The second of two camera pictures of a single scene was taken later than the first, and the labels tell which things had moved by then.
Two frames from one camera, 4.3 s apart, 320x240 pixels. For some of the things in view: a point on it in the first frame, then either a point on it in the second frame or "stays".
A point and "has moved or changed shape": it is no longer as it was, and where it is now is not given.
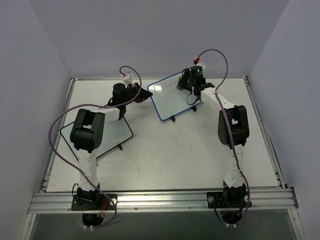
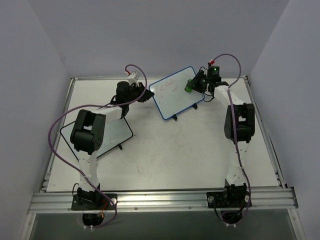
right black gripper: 186,81 → 199,81
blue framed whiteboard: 167,100 stays
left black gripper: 136,92 stays
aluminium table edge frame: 264,135 stays
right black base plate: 223,200 stays
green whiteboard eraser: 179,86 has moved or changed shape
